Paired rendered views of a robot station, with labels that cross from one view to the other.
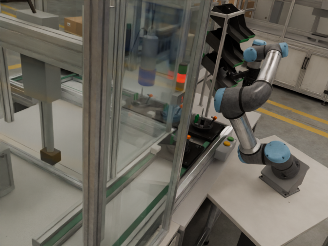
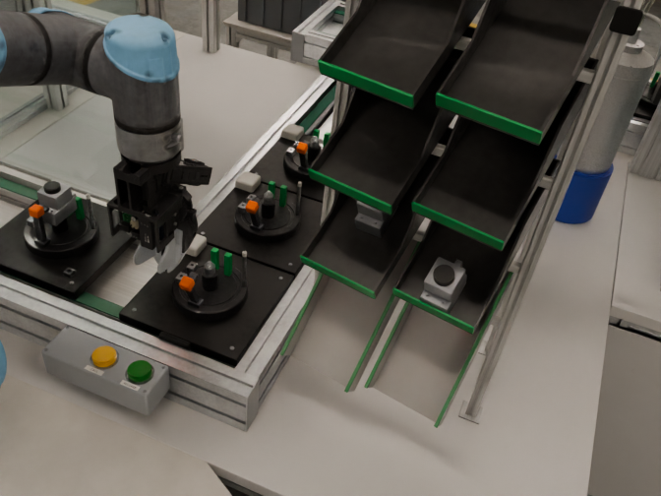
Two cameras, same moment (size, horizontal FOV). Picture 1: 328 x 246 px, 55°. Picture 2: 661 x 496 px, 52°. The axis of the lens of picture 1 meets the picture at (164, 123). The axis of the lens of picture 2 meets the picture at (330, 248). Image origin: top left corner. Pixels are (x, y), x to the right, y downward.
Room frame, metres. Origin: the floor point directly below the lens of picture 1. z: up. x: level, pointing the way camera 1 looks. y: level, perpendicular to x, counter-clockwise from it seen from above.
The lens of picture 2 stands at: (1.92, -1.17, 1.90)
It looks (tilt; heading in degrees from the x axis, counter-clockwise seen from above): 41 degrees down; 82
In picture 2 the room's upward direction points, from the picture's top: 7 degrees clockwise
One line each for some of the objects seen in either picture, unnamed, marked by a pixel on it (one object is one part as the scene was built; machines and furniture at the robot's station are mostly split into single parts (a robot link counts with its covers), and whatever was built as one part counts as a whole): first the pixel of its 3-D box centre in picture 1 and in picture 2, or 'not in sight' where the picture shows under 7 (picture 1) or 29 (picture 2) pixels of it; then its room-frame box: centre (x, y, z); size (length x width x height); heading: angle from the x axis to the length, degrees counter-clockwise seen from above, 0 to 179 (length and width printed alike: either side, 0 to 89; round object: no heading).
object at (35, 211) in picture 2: (186, 140); (41, 220); (1.51, -0.14, 1.04); 0.04 x 0.02 x 0.08; 65
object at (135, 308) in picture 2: (202, 120); (210, 277); (1.84, -0.25, 1.01); 0.24 x 0.24 x 0.13; 65
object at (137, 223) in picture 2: (251, 76); (150, 192); (1.79, -0.47, 1.37); 0.09 x 0.08 x 0.12; 65
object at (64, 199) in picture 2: not in sight; (58, 197); (1.53, -0.09, 1.06); 0.08 x 0.04 x 0.07; 65
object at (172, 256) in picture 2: not in sight; (168, 257); (1.80, -0.48, 1.27); 0.06 x 0.03 x 0.09; 65
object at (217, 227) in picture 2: not in sight; (268, 206); (1.94, -0.03, 1.01); 0.24 x 0.24 x 0.13; 65
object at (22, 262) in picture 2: (177, 149); (63, 239); (1.53, -0.10, 0.96); 0.24 x 0.24 x 0.02; 65
